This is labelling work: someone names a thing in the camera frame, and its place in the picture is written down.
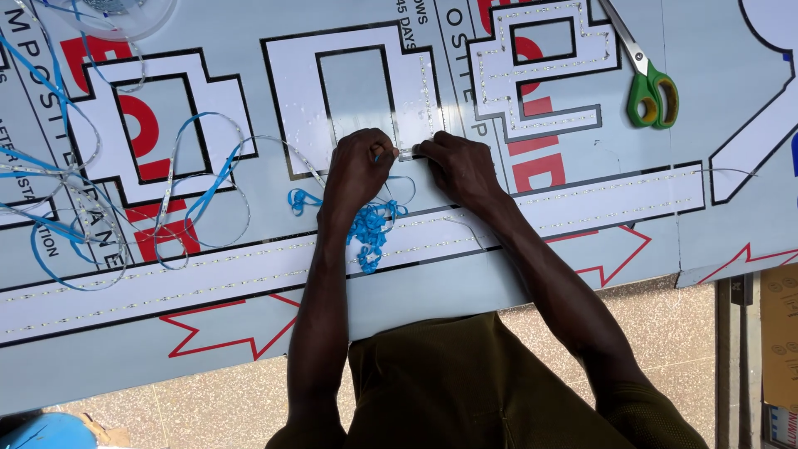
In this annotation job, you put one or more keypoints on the person's left hand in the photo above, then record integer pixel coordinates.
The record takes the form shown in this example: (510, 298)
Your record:
(355, 174)

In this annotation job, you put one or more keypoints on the person's right hand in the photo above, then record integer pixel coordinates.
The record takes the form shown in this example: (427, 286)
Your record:
(467, 171)

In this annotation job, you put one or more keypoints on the person's right fingers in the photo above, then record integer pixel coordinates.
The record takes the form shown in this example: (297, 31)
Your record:
(433, 148)

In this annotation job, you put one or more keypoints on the person's left fingers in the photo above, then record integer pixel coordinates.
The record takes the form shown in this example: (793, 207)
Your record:
(377, 144)

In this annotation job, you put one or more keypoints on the white LED strip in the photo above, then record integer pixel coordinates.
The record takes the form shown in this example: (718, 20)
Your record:
(310, 167)

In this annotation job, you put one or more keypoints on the pile of blue tape curls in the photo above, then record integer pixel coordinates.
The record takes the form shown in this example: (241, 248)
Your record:
(371, 227)

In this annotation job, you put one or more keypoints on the small blue tape curl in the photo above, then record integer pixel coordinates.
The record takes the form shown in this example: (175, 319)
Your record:
(299, 199)

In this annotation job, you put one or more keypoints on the white black-edged sign letter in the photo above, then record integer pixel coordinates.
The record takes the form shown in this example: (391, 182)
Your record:
(757, 134)
(290, 93)
(499, 75)
(218, 106)

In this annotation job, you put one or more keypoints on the grey printed composite panel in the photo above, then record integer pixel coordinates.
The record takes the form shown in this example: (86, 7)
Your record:
(424, 299)
(717, 237)

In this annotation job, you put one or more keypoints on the long blue backing tape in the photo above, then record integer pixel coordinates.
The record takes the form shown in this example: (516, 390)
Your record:
(209, 190)

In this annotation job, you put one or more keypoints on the long white sign bar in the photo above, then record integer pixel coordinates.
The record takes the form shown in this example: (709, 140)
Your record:
(249, 274)

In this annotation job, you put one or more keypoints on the person's olive shirt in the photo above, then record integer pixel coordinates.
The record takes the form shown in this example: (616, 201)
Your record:
(449, 386)

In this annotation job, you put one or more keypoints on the clear plastic strip reel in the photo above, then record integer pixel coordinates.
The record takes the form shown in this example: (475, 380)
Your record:
(118, 18)

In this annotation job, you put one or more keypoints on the metal table stand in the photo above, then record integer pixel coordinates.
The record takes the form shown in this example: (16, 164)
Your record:
(735, 374)

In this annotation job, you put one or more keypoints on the brown cardboard box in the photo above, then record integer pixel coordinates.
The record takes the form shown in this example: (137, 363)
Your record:
(779, 337)

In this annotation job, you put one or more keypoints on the blue plastic container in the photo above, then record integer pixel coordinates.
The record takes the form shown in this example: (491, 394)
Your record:
(43, 433)

